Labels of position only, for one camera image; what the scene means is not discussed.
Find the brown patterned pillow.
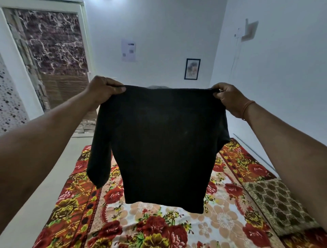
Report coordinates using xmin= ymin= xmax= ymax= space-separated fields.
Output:
xmin=243 ymin=178 xmax=321 ymax=237

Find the black framed wall picture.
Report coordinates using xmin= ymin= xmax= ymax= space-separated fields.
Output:
xmin=184 ymin=58 xmax=201 ymax=80

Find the dark green shirt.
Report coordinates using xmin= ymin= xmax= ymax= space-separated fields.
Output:
xmin=86 ymin=85 xmax=231 ymax=215

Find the person's left hand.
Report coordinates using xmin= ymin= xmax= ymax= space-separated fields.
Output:
xmin=85 ymin=75 xmax=127 ymax=108

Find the person's left forearm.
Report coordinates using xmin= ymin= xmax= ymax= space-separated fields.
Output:
xmin=0 ymin=92 xmax=103 ymax=234

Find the marble patterned door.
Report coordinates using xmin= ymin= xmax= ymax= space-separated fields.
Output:
xmin=2 ymin=7 xmax=98 ymax=136

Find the person's right forearm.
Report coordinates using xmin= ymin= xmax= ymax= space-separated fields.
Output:
xmin=244 ymin=102 xmax=327 ymax=232

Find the pink thread bracelet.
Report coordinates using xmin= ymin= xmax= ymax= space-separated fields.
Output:
xmin=241 ymin=100 xmax=256 ymax=121

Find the speckled white curtain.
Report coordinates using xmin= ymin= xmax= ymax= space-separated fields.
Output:
xmin=0 ymin=55 xmax=30 ymax=136

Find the person's right hand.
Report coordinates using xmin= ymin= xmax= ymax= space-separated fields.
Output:
xmin=211 ymin=82 xmax=252 ymax=119

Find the grey wall conduit strip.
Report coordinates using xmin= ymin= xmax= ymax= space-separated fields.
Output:
xmin=233 ymin=134 xmax=278 ymax=172

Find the white paper sheet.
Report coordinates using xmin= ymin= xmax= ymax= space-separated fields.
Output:
xmin=121 ymin=38 xmax=137 ymax=63

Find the grey wall switch board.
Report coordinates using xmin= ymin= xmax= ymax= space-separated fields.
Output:
xmin=234 ymin=18 xmax=259 ymax=43

